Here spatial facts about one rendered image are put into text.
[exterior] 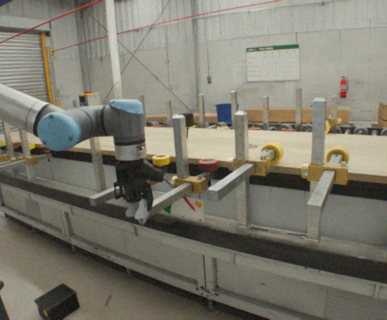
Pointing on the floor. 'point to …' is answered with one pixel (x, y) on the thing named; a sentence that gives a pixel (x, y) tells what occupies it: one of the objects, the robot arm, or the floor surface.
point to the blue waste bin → (224, 112)
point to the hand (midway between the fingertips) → (143, 219)
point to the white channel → (113, 49)
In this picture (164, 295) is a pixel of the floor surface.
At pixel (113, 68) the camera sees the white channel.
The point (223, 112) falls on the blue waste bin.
